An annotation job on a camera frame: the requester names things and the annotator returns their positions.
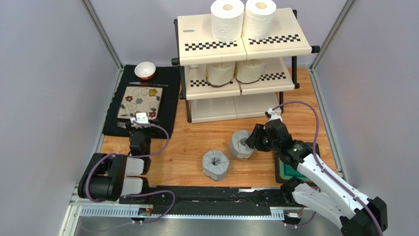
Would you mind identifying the floral square plate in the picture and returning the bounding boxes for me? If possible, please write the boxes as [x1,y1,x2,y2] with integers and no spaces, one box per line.
[117,86,164,120]

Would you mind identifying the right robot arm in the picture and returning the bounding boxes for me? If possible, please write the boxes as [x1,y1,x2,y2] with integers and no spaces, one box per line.
[240,119,388,236]

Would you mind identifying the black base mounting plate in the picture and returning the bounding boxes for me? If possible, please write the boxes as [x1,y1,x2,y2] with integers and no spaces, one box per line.
[119,186,302,216]

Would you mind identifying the cream checkered three-tier shelf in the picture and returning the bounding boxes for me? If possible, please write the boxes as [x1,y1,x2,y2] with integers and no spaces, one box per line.
[172,8,320,123]

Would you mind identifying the beige roll front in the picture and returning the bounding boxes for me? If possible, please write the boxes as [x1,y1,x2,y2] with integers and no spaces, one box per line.
[206,62,236,86]

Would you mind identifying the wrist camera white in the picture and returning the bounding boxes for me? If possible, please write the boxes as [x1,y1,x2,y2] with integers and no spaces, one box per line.
[265,108,283,122]
[130,113,150,127]

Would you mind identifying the beige roll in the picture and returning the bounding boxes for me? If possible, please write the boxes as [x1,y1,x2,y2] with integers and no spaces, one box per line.
[235,59,268,84]
[206,62,236,86]

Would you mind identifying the beige roll back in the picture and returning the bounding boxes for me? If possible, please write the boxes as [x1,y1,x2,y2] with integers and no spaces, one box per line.
[235,59,268,84]

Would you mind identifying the white and orange bowl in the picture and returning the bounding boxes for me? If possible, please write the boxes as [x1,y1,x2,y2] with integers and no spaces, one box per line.
[134,61,156,80]

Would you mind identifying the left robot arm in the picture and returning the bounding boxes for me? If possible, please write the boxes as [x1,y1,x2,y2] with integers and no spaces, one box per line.
[77,118,169,202]

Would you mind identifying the green square dish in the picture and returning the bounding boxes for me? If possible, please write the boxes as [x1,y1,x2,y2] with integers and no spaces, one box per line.
[272,152,315,186]

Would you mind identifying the black cloth placemat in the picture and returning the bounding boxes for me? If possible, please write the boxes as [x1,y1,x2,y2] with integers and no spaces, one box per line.
[102,65,180,137]

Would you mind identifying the white paper roll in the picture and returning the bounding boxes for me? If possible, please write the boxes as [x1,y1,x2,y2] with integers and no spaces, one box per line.
[242,0,276,40]
[210,0,245,42]

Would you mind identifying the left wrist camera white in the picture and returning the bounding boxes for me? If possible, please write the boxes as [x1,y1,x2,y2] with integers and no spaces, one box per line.
[130,113,150,127]

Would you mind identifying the grey roll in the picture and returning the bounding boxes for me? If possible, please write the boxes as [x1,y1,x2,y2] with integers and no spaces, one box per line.
[228,130,255,160]
[202,150,230,181]

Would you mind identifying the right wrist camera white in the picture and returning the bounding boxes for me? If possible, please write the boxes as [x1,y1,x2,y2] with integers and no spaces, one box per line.
[265,108,283,122]

